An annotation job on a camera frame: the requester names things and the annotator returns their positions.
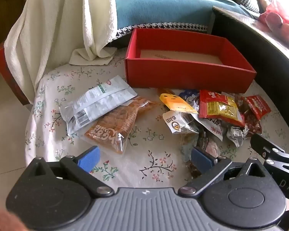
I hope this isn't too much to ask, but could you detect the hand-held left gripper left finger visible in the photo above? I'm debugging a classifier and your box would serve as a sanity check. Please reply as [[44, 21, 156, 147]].
[[26, 146, 115, 199]]

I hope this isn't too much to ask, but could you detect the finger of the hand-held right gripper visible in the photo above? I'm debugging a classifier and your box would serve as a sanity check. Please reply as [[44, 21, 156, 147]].
[[250, 133, 289, 174]]

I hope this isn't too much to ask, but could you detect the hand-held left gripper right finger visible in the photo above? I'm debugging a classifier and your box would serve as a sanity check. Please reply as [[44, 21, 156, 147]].
[[178, 147, 270, 198]]

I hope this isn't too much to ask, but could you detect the white snack packet brown band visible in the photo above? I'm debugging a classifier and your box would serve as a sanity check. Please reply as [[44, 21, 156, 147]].
[[193, 114, 223, 142]]

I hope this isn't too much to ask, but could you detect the clear packet with white label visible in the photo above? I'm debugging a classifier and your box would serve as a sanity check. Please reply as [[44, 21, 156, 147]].
[[162, 109, 200, 135]]

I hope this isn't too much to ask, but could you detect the red and yellow snack packet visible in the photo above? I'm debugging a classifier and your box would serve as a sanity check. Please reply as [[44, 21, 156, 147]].
[[199, 90, 245, 128]]

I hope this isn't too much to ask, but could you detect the silver snack packet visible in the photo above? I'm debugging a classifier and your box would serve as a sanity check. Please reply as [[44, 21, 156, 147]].
[[60, 75, 138, 135]]

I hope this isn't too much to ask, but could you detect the red cardboard box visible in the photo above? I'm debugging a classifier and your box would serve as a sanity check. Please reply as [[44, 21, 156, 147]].
[[124, 28, 257, 94]]

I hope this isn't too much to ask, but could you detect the white towel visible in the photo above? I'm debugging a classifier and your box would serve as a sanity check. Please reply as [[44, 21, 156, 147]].
[[3, 0, 118, 99]]

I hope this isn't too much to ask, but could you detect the wooden cabinet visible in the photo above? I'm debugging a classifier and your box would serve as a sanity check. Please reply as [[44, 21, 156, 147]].
[[0, 0, 30, 51]]

